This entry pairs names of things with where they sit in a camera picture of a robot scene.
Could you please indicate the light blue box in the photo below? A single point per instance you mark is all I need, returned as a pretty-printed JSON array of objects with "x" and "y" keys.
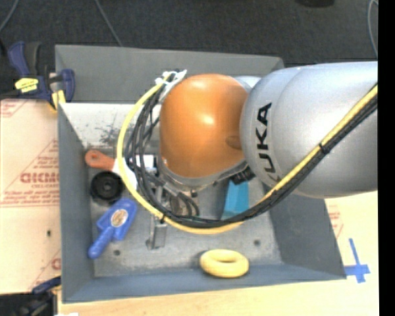
[{"x": 235, "y": 199}]

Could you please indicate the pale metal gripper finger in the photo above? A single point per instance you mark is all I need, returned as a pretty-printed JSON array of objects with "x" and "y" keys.
[
  {"x": 151, "y": 232},
  {"x": 160, "y": 237}
]

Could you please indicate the grey metal bin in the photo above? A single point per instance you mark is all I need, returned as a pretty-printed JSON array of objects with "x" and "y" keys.
[{"x": 184, "y": 249}]

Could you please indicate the blue toy shovel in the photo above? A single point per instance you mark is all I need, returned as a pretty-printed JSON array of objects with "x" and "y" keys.
[{"x": 116, "y": 219}]

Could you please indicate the brown cardboard board red print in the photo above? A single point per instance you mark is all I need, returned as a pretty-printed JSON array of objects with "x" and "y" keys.
[{"x": 26, "y": 229}]

